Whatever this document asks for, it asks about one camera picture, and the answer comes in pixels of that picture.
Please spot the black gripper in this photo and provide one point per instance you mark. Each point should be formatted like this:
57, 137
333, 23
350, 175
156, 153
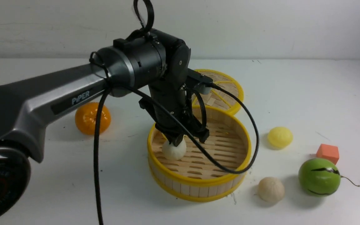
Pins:
178, 102

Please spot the white bun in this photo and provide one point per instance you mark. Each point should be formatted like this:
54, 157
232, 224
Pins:
172, 152
271, 190

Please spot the yellow bun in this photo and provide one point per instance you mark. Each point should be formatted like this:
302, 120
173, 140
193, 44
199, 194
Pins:
280, 137

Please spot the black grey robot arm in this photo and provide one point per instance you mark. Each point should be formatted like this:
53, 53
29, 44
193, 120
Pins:
27, 107

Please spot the bamboo steamer tray yellow rim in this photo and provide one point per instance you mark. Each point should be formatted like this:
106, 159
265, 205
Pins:
194, 177

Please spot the orange toy mandarin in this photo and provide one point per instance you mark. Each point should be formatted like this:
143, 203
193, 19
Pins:
85, 118

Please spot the green toy watermelon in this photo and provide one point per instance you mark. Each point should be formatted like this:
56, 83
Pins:
320, 177

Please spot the orange foam cube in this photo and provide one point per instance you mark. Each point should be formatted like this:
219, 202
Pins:
328, 152

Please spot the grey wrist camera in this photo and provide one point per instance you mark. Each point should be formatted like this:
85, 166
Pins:
199, 82

